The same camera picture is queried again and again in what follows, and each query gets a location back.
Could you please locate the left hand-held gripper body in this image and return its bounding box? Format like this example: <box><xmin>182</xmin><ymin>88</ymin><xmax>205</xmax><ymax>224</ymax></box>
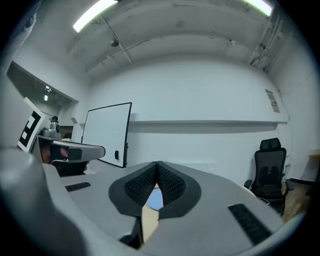
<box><xmin>16</xmin><ymin>97</ymin><xmax>62</xmax><ymax>153</ymax></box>

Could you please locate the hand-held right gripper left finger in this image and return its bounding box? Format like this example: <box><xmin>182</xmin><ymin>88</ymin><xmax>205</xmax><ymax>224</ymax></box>
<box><xmin>59</xmin><ymin>161</ymin><xmax>158</xmax><ymax>250</ymax></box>

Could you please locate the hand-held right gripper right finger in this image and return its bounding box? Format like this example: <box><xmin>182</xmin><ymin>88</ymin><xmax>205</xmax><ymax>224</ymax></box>
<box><xmin>142</xmin><ymin>161</ymin><xmax>286</xmax><ymax>256</ymax></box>

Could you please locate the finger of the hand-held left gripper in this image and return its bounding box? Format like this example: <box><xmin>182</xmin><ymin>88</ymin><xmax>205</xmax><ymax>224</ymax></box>
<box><xmin>50</xmin><ymin>139</ymin><xmax>106</xmax><ymax>177</ymax></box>

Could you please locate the large blue plate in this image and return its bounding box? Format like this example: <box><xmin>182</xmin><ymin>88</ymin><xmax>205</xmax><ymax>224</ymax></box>
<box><xmin>146</xmin><ymin>188</ymin><xmax>164</xmax><ymax>211</ymax></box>

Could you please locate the person's left hand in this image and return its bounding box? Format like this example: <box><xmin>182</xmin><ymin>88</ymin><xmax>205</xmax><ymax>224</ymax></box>
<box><xmin>40</xmin><ymin>144</ymin><xmax>52</xmax><ymax>165</ymax></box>

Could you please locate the black framed whiteboard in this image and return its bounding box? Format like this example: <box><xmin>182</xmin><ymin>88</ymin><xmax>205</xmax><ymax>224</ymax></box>
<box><xmin>80</xmin><ymin>101</ymin><xmax>133</xmax><ymax>169</ymax></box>

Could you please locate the black mesh office chair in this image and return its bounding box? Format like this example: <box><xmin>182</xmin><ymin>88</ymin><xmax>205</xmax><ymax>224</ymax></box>
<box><xmin>243</xmin><ymin>137</ymin><xmax>295</xmax><ymax>216</ymax></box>

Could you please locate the ceiling tube light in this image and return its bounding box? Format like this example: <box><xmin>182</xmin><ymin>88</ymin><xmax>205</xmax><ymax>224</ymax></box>
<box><xmin>242</xmin><ymin>0</ymin><xmax>273</xmax><ymax>17</ymax></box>
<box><xmin>72</xmin><ymin>0</ymin><xmax>119</xmax><ymax>33</ymax></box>

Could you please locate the grey ceiling pipe bundle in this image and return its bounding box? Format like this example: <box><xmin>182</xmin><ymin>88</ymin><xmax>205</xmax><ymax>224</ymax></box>
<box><xmin>247</xmin><ymin>12</ymin><xmax>287</xmax><ymax>74</ymax></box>

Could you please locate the white wall ledge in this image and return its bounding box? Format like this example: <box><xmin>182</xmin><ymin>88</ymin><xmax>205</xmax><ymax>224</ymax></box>
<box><xmin>129</xmin><ymin>119</ymin><xmax>289</xmax><ymax>131</ymax></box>

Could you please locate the wall poster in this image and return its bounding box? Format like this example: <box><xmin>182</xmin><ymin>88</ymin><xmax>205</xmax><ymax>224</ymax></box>
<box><xmin>264</xmin><ymin>88</ymin><xmax>281</xmax><ymax>114</ymax></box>

